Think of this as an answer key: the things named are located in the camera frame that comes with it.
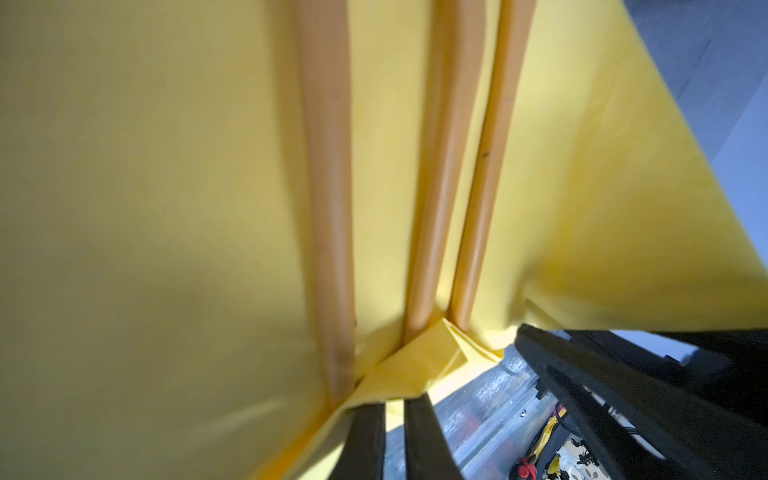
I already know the yellow paper napkin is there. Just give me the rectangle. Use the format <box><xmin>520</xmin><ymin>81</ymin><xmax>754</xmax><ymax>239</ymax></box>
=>
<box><xmin>1</xmin><ymin>1</ymin><xmax>767</xmax><ymax>479</ymax></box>

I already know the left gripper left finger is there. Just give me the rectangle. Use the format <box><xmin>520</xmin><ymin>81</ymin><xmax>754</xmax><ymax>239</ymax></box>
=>
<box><xmin>329</xmin><ymin>403</ymin><xmax>386</xmax><ymax>480</ymax></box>

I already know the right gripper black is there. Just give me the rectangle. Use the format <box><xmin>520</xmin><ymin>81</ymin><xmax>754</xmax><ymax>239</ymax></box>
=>
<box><xmin>515</xmin><ymin>325</ymin><xmax>767</xmax><ymax>479</ymax></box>

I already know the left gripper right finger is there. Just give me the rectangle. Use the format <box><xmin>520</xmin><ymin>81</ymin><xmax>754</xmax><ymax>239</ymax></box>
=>
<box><xmin>404</xmin><ymin>393</ymin><xmax>464</xmax><ymax>480</ymax></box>

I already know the orange plastic fork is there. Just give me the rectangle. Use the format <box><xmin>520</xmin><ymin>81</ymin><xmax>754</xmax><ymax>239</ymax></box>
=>
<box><xmin>403</xmin><ymin>1</ymin><xmax>486</xmax><ymax>343</ymax></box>

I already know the orange plastic knife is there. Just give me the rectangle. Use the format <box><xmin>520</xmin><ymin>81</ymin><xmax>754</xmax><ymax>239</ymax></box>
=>
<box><xmin>293</xmin><ymin>1</ymin><xmax>356</xmax><ymax>408</ymax></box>

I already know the orange plastic spoon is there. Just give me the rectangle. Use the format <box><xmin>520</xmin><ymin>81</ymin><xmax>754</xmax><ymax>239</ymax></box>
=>
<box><xmin>448</xmin><ymin>0</ymin><xmax>537</xmax><ymax>331</ymax></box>

